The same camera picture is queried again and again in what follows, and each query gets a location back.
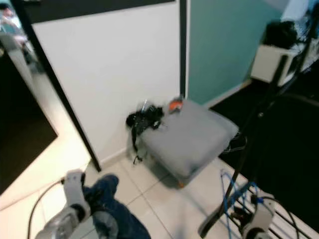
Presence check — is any black bag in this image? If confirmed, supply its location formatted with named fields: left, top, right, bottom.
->
left=263, top=20, right=300, bottom=49

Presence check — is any black door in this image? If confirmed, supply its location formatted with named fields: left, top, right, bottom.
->
left=0, top=50, right=59, bottom=195

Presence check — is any blue denim garment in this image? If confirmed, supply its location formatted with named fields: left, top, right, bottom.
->
left=84, top=174, right=153, bottom=239

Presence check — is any black wall trim strip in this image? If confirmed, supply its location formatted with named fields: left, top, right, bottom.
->
left=179, top=0, right=189, bottom=98

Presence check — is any black door frame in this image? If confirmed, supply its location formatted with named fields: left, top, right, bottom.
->
left=10, top=0, right=102, bottom=172

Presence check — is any black strap bundle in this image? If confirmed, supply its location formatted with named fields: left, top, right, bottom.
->
left=126, top=102, right=165, bottom=165

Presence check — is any white cabinet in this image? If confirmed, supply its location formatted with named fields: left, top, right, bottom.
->
left=251, top=44, right=311, bottom=86

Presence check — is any black clothes rack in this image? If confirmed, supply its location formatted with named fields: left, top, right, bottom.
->
left=198, top=10, right=319, bottom=239

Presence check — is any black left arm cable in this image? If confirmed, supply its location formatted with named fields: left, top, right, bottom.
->
left=26, top=178, right=64, bottom=239

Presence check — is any grey ottoman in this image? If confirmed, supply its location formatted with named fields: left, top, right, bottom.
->
left=137, top=99, right=240, bottom=189

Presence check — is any blue plastic clothes hanger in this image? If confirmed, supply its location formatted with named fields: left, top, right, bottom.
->
left=219, top=169, right=262, bottom=239

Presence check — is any black floor rug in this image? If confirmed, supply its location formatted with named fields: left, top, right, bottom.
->
left=210, top=75, right=319, bottom=235

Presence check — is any small orange white object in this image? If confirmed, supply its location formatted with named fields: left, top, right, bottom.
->
left=168, top=96, right=184, bottom=113

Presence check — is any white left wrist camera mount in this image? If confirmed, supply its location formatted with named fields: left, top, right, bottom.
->
left=64, top=169, right=91, bottom=210

